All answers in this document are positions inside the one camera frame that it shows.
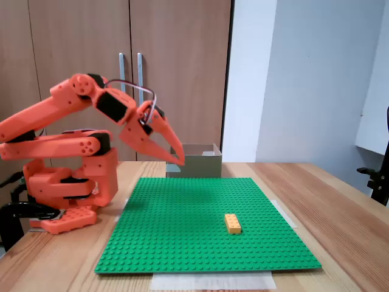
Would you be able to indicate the open cardboard box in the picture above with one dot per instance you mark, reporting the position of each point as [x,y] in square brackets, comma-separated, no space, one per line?
[200,167]

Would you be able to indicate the yellow lego brick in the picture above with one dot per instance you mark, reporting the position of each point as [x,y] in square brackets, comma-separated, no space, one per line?
[233,224]

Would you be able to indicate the green lego baseplate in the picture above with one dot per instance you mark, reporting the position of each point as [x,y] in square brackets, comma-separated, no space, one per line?
[197,243]

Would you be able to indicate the masking tape strip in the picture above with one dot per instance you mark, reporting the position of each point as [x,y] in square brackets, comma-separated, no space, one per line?
[121,211]
[285,214]
[212,281]

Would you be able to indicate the brown wooden cabinet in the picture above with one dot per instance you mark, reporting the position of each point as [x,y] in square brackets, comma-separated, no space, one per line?
[76,36]

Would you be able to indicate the black table clamp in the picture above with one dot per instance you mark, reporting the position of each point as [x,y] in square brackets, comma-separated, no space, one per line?
[27,208]

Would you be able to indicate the white board panel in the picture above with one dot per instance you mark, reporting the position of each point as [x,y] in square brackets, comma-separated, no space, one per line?
[377,91]

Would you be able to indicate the black stand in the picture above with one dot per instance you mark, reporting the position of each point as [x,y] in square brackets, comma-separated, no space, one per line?
[380,185]

